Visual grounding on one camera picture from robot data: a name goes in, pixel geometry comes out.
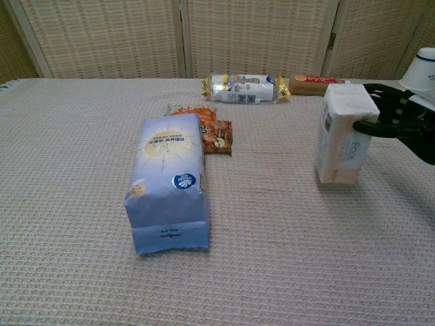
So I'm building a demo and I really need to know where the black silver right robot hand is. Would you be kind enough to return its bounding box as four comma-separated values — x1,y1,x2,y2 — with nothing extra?
352,83,435,164

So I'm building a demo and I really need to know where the pink tissue pack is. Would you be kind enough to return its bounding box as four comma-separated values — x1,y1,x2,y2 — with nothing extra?
314,84,381,185

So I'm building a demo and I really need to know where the brown bottle with red label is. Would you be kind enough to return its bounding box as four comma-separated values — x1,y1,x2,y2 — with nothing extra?
288,74,354,96

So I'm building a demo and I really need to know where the beige woven tablecloth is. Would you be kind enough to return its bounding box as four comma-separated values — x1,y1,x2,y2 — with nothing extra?
0,77,435,326

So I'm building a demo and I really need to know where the white pack with yellow ends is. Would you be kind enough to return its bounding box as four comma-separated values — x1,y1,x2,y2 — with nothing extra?
200,73,292,105

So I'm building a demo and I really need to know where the woven folding screen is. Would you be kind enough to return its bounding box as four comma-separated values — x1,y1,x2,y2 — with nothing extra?
0,0,435,81

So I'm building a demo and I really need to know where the brown orange snack packet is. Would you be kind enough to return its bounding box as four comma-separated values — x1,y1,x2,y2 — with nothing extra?
199,120,234,157

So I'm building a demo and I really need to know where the orange white snack packet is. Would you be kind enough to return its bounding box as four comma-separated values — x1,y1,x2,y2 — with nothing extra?
165,103,218,128

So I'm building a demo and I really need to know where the blue paper bag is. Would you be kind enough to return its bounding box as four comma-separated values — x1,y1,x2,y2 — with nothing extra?
122,113,210,256

